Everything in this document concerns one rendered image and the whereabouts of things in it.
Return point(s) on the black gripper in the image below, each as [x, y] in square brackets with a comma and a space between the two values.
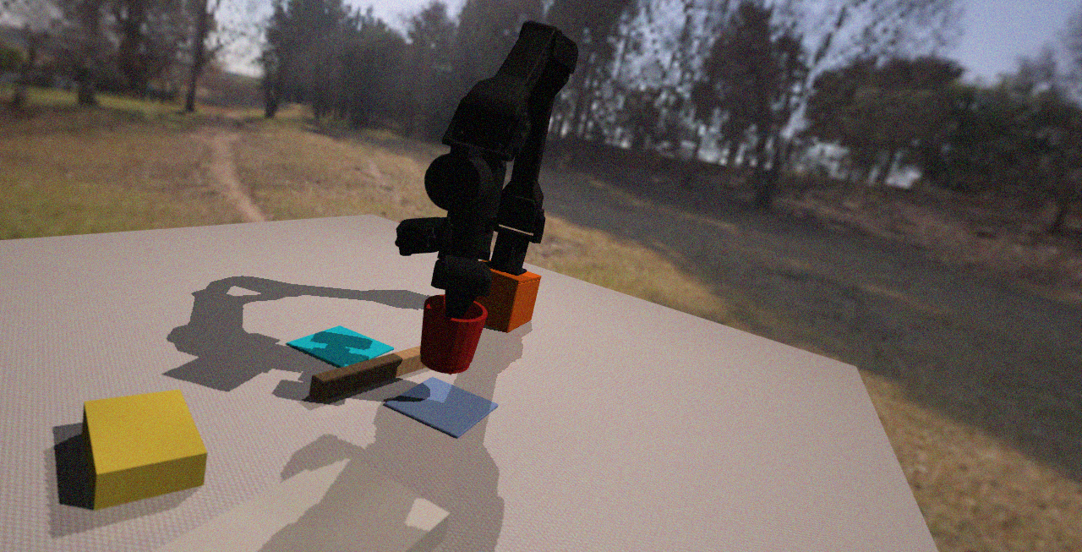
[460, 274]

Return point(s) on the tan wooden bar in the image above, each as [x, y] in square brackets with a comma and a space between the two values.
[356, 376]

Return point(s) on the yellow block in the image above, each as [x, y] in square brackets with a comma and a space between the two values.
[141, 446]

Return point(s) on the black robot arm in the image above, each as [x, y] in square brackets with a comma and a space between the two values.
[511, 112]

